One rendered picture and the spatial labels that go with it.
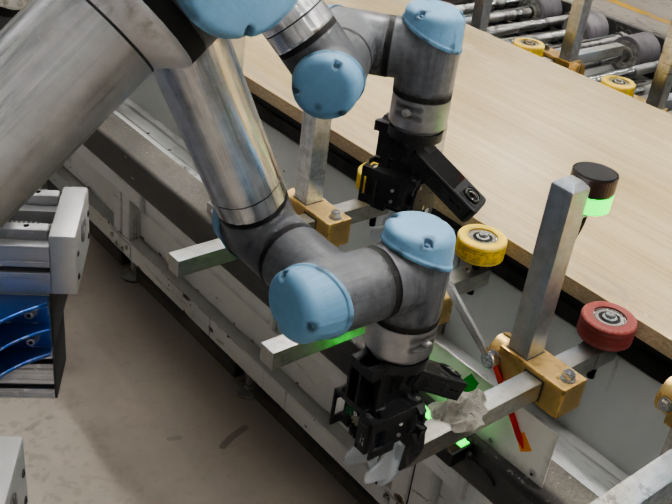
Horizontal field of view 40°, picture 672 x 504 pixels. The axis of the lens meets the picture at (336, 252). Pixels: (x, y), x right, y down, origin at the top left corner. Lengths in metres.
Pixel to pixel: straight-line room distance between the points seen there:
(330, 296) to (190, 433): 1.56
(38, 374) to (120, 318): 1.41
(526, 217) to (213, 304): 1.15
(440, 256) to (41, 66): 0.46
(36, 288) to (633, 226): 0.97
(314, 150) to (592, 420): 0.63
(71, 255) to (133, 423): 1.22
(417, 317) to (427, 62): 0.33
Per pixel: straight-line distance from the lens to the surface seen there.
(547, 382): 1.28
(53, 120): 0.61
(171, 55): 0.62
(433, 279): 0.92
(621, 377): 1.50
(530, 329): 1.28
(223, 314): 2.48
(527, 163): 1.79
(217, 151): 0.86
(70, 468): 2.31
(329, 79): 0.99
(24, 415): 2.46
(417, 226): 0.92
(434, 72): 1.13
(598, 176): 1.21
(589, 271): 1.48
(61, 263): 1.24
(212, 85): 0.82
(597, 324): 1.35
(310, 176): 1.56
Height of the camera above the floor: 1.63
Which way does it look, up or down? 31 degrees down
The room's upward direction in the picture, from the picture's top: 8 degrees clockwise
